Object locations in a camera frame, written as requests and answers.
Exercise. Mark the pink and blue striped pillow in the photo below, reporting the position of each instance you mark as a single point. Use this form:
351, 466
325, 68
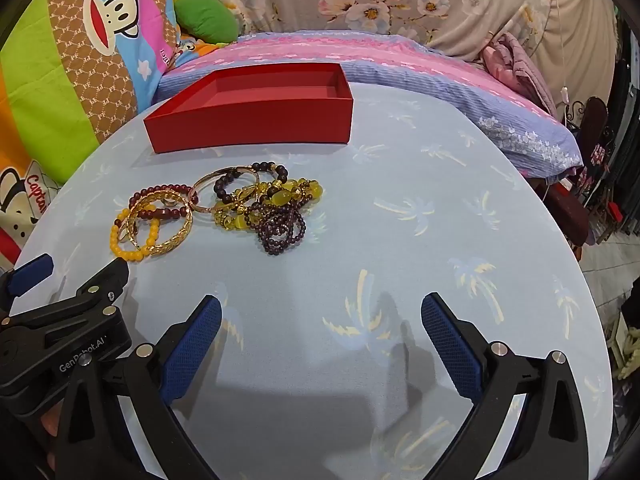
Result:
400, 60

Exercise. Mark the dark red cloth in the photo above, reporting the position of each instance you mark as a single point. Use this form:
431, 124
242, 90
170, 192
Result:
567, 210

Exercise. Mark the red cardboard box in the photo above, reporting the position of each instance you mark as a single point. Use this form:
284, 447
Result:
280, 110

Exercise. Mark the cartoon monkey blanket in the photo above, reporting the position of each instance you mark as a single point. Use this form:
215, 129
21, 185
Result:
75, 60

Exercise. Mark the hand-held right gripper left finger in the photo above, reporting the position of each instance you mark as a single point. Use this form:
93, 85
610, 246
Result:
192, 345

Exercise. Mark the gold cuff bangle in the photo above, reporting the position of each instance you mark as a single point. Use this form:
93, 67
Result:
170, 246

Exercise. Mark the dark metal chair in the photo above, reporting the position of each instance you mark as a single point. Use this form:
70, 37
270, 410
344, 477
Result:
595, 115

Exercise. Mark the green pillow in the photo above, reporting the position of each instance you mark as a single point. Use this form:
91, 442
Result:
205, 17

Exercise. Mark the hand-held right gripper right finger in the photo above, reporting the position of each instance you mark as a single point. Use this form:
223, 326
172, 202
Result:
450, 347

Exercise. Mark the person's left hand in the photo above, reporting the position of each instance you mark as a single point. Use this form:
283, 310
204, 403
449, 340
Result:
49, 417

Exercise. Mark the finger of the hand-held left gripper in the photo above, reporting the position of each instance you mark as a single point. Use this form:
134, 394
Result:
31, 272
107, 280

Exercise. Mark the light blue palm-print tablecloth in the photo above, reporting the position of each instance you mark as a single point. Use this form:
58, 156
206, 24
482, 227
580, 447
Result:
325, 270

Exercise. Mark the pink quilted cloth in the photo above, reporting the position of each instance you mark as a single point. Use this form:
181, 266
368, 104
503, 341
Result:
520, 67

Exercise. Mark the thin rose gold bangle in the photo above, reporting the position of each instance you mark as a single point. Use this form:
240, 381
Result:
210, 176

